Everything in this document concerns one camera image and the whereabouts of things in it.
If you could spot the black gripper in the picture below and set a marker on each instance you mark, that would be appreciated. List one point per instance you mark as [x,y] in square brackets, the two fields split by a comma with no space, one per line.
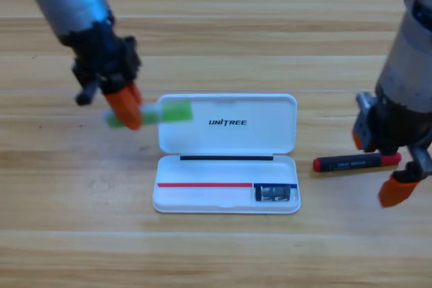
[388,129]
[101,58]

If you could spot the red and black marker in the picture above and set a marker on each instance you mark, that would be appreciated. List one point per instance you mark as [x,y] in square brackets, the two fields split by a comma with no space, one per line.
[341,164]

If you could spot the green highlighter pen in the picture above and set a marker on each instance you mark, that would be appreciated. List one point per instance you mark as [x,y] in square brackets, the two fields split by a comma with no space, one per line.
[175,111]

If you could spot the small black sharpener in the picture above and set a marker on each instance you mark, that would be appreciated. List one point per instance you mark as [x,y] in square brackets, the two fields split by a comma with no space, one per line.
[273,192]

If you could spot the white Unitree pencil case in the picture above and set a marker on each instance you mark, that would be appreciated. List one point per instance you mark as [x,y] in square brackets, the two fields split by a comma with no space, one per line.
[219,173]

